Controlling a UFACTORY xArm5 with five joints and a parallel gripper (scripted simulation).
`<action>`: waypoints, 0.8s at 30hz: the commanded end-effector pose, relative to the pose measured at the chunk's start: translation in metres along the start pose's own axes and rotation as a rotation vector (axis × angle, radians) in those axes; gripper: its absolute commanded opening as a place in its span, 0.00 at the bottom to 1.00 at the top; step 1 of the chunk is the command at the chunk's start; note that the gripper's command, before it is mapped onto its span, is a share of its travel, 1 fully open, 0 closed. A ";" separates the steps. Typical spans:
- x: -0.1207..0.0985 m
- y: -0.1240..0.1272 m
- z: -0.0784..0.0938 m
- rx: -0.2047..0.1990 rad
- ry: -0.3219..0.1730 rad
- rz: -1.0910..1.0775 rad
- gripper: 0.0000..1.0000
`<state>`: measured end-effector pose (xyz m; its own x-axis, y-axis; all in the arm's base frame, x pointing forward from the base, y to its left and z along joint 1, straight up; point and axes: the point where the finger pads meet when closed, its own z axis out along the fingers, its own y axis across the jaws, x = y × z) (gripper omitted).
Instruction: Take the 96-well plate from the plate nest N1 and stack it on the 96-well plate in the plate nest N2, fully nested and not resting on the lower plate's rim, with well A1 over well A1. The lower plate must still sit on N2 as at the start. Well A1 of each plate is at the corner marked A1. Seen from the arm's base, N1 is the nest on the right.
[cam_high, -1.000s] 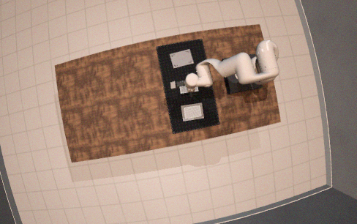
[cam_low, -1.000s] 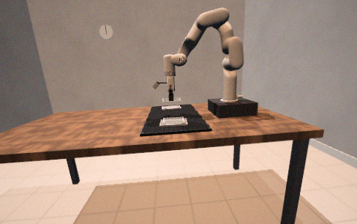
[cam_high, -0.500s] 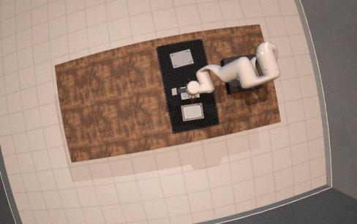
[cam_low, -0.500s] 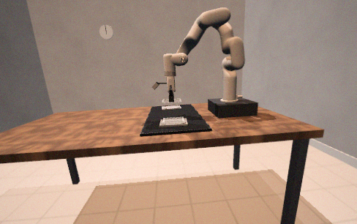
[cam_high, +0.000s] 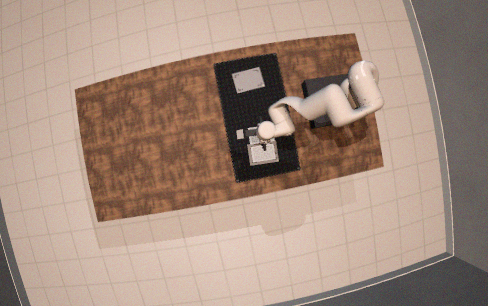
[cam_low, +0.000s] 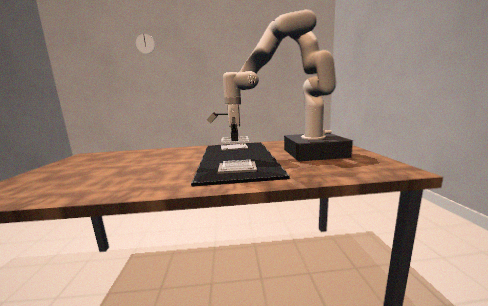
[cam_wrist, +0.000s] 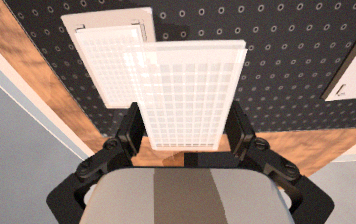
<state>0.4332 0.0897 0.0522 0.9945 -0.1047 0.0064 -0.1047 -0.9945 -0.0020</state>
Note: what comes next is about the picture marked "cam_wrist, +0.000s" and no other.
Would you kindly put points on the white well plate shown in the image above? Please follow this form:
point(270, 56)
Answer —
point(193, 114)
point(95, 43)

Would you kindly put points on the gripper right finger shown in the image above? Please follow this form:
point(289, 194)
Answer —
point(309, 203)

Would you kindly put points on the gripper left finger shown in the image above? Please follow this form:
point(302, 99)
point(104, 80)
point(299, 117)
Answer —
point(66, 201)

